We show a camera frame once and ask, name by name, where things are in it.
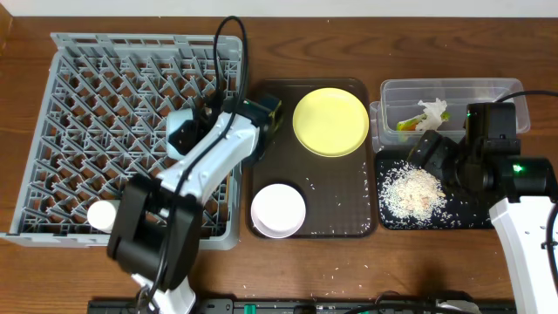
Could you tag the green orange snack wrapper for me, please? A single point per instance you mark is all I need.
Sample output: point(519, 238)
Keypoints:
point(411, 124)

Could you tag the clear plastic bin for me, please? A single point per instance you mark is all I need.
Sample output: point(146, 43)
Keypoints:
point(399, 100)

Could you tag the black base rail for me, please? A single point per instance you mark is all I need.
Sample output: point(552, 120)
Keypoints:
point(457, 300)

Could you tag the white napkin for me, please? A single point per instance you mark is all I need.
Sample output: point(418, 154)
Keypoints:
point(435, 115)

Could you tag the yellow plate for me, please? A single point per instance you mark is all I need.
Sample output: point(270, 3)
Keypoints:
point(330, 122)

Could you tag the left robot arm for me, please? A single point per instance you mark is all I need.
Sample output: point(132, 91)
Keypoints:
point(157, 229)

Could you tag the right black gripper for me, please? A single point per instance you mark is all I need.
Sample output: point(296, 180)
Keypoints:
point(436, 148)

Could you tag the light blue bowl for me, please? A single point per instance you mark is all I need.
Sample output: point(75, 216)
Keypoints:
point(181, 133)

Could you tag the rice food waste pile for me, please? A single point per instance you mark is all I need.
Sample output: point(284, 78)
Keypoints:
point(411, 192)

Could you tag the black plastic bin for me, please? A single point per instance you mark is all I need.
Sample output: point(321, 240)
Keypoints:
point(458, 213)

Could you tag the grey dishwasher rack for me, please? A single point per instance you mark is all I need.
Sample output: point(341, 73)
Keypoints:
point(103, 120)

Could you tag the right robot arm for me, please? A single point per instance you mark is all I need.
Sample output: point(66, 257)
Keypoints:
point(520, 196)

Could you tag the brown serving tray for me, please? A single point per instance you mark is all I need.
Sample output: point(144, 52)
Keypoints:
point(339, 193)

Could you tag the white cup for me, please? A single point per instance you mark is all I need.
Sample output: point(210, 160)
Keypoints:
point(101, 215)

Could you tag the pink bowl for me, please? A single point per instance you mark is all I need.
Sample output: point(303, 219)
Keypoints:
point(278, 211)

